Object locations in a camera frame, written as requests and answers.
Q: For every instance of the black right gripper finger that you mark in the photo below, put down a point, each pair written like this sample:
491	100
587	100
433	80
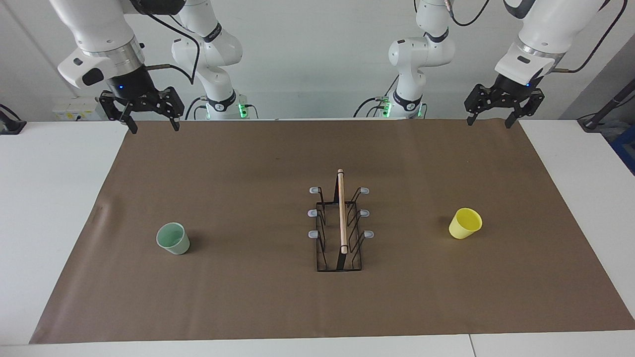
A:
115	101
173	104

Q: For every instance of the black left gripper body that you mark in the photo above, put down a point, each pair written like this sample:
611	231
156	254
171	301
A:
511	89

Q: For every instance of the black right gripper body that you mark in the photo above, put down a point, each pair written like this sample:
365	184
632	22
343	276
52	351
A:
131	87

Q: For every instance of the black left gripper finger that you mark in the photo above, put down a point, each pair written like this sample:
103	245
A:
478	99
531	106

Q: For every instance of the yellow plastic cup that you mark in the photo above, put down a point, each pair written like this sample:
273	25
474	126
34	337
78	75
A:
464	225

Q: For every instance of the green plastic cup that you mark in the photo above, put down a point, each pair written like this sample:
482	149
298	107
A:
176	245

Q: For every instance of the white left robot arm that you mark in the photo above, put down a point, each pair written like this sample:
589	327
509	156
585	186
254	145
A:
421	54

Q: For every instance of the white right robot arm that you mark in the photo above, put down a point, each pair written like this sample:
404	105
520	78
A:
99	29

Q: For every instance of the white power strip box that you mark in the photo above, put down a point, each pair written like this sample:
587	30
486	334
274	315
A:
74	108

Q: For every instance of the black stand pole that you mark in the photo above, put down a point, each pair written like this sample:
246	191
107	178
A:
607	106

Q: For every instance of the blue box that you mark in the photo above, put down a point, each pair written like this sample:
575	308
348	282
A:
626	148

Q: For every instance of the black table clamp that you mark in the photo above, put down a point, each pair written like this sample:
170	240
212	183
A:
11	126

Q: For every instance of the brown table mat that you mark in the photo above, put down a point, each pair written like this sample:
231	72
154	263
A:
248	297

